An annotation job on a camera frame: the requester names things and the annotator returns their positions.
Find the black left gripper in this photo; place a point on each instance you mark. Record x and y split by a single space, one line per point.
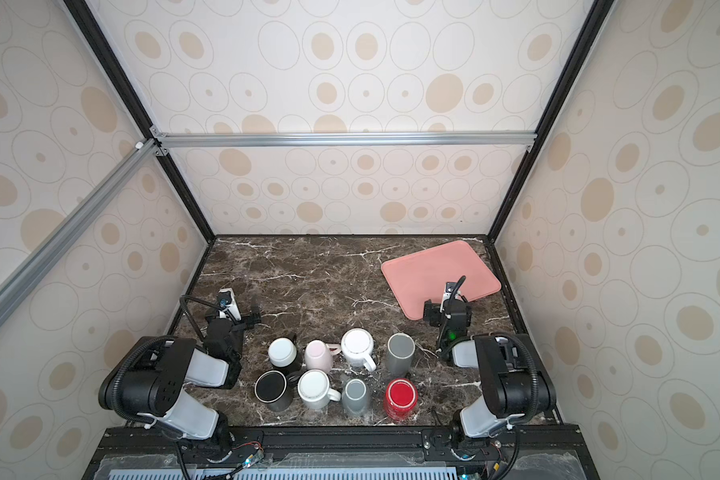
240 321

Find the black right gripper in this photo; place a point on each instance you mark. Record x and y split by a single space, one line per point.
435 312

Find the pink rectangular tray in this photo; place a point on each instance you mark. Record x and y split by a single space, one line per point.
422 276

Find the tall grey mug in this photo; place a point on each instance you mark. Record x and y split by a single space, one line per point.
399 355

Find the pale pink mug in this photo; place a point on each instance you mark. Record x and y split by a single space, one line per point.
320 355

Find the white mug with handle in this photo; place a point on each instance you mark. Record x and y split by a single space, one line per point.
357 346

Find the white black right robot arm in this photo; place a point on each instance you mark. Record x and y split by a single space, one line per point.
513 380

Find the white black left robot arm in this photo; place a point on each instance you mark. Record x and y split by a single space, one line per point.
148 385

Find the white black upside-down mug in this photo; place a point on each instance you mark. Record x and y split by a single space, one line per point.
284 356

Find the black mug white rim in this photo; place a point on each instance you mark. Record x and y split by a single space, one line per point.
273 390

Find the white mug front row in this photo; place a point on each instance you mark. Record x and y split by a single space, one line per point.
315 390

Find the small grey mug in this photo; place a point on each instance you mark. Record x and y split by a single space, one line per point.
356 398

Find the red glass cup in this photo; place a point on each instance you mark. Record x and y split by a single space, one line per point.
400 399

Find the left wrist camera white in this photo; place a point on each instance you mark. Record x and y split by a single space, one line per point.
227 304

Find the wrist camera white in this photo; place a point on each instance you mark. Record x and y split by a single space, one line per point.
227 304
451 292

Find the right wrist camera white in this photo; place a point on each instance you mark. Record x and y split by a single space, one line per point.
451 292

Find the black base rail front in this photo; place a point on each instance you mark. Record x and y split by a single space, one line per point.
387 452

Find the silver aluminium rail back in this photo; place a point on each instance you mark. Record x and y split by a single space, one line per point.
351 139

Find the silver aluminium rail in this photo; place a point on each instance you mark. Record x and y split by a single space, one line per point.
37 265
351 139

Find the silver aluminium rail left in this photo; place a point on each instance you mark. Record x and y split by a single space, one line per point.
37 265

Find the black frame post left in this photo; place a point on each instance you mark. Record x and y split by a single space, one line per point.
83 18

